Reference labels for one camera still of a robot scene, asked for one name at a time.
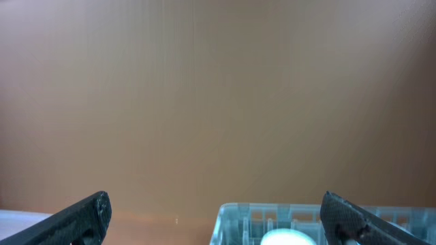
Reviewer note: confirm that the light green bowl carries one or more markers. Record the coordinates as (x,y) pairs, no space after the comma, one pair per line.
(286,237)

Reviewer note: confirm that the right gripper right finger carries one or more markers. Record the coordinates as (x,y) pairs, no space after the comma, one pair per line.
(344,221)

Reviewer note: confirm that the grey dishwasher rack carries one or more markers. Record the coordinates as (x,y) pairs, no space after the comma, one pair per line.
(247,223)

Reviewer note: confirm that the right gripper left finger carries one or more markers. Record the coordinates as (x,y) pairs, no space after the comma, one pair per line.
(85,222)

